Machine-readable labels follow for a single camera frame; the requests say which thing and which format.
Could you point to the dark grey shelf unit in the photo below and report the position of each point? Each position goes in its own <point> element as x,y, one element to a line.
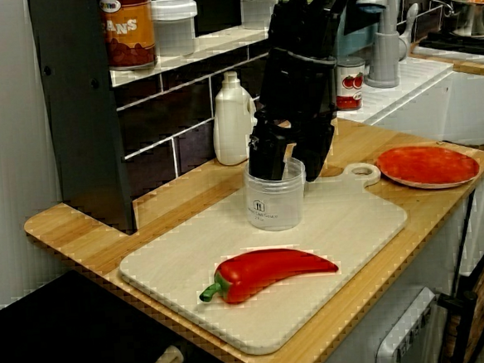
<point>84,118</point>

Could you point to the white toy kitchen cabinet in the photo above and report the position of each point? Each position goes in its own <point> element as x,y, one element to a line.
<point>428,110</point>

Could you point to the steel cooking pot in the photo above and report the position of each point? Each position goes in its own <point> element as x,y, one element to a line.
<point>463,16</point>

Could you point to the orange beans can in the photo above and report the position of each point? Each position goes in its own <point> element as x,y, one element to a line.
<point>127,31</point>

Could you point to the white toy detergent bottle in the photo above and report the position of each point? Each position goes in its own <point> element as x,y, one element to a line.
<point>231,124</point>

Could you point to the black stove grate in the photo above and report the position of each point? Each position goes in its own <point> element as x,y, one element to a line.
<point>444,40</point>

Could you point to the black cabinet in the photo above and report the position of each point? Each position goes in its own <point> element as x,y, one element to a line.
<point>71,347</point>

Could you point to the tomato can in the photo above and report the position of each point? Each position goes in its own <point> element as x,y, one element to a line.
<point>351,86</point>

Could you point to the white cutting board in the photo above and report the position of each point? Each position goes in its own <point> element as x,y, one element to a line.
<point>313,247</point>

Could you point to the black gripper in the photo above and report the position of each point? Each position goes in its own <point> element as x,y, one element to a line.
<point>298,94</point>

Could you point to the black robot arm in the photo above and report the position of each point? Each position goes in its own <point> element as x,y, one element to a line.
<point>305,19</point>

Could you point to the red toy chili pepper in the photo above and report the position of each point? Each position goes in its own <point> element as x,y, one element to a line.
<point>265,275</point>

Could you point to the grey toy faucet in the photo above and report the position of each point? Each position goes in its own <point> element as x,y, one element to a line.
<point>384,55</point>

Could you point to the white lidded plastic jar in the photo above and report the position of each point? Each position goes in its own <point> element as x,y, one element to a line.
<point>173,28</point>
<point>255,10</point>

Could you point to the clear plastic jar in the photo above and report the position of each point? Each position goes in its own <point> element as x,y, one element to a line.
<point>275,212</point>

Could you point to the red orange plate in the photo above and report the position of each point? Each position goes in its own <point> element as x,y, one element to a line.
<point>428,166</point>

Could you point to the white ice dispenser panel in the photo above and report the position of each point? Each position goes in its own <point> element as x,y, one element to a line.
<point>406,336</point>

